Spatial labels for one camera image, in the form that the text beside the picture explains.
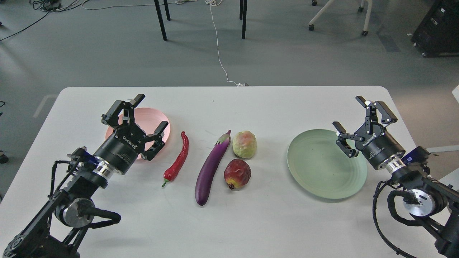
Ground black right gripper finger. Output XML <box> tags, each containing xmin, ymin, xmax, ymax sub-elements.
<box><xmin>332</xmin><ymin>122</ymin><xmax>364</xmax><ymax>157</ymax></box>
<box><xmin>356</xmin><ymin>95</ymin><xmax>398</xmax><ymax>134</ymax></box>

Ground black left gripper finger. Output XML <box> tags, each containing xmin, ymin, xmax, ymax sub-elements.
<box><xmin>101</xmin><ymin>94</ymin><xmax>145</xmax><ymax>130</ymax></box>
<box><xmin>141</xmin><ymin>121</ymin><xmax>169</xmax><ymax>161</ymax></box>

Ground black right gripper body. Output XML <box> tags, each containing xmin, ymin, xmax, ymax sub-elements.
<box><xmin>355</xmin><ymin>124</ymin><xmax>406</xmax><ymax>170</ymax></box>

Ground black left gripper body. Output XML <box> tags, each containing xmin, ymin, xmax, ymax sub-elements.
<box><xmin>94</xmin><ymin>123</ymin><xmax>152</xmax><ymax>175</ymax></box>

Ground red chili pepper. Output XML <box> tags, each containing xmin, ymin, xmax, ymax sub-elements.
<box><xmin>162</xmin><ymin>131</ymin><xmax>190</xmax><ymax>187</ymax></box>

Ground purple eggplant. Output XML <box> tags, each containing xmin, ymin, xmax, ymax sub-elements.
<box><xmin>195</xmin><ymin>130</ymin><xmax>231</xmax><ymax>206</ymax></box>

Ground green pink round fruit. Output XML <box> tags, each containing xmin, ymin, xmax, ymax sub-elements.
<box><xmin>232</xmin><ymin>130</ymin><xmax>257</xmax><ymax>159</ymax></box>

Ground red pomegranate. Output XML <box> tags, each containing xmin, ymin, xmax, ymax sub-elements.
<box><xmin>223</xmin><ymin>159</ymin><xmax>251</xmax><ymax>190</ymax></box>

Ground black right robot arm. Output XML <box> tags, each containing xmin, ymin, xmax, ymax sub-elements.
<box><xmin>333</xmin><ymin>96</ymin><xmax>459</xmax><ymax>258</ymax></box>

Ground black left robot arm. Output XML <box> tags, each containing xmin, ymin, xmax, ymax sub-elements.
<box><xmin>2</xmin><ymin>94</ymin><xmax>169</xmax><ymax>258</ymax></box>

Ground pink plate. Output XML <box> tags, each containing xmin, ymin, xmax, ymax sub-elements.
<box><xmin>105</xmin><ymin>107</ymin><xmax>170</xmax><ymax>159</ymax></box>

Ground green plate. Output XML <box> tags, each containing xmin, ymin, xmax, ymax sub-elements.
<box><xmin>287</xmin><ymin>129</ymin><xmax>368</xmax><ymax>200</ymax></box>

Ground white chair base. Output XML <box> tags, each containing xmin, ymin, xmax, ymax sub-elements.
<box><xmin>307</xmin><ymin>0</ymin><xmax>374</xmax><ymax>37</ymax></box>

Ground black equipment case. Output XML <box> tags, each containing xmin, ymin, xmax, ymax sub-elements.
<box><xmin>411</xmin><ymin>0</ymin><xmax>459</xmax><ymax>57</ymax></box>

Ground black table legs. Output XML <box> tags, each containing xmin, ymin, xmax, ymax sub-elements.
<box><xmin>153</xmin><ymin>0</ymin><xmax>248</xmax><ymax>41</ymax></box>

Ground black cables on floor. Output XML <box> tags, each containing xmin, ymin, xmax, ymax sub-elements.
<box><xmin>0</xmin><ymin>0</ymin><xmax>90</xmax><ymax>42</ymax></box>

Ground white cable on floor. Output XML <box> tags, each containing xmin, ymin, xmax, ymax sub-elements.
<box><xmin>205</xmin><ymin>0</ymin><xmax>245</xmax><ymax>87</ymax></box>

